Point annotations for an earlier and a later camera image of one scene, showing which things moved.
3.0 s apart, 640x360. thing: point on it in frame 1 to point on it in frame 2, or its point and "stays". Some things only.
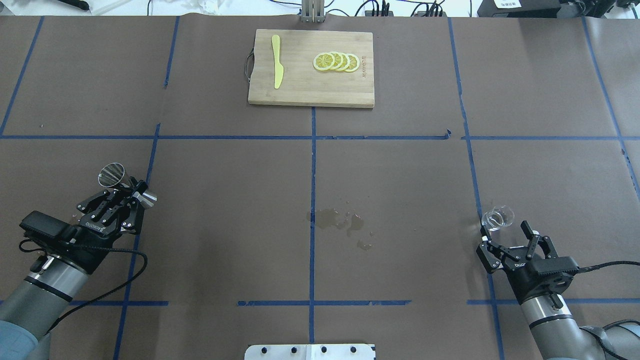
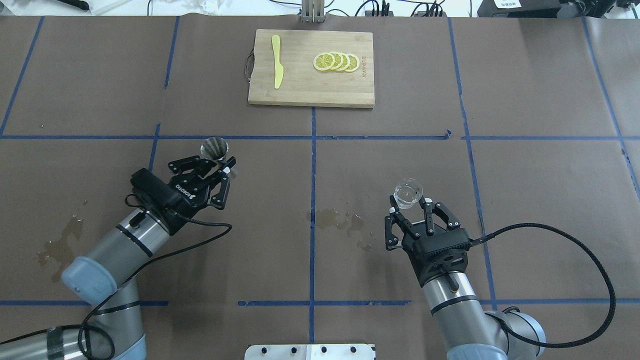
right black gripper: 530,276 to 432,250
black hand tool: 82,4 stays
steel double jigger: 113,174 to 215,148
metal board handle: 249,64 stays
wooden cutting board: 311,68 stays
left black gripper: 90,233 to 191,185
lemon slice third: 346,62 stays
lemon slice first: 323,61 stays
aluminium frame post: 313,11 stays
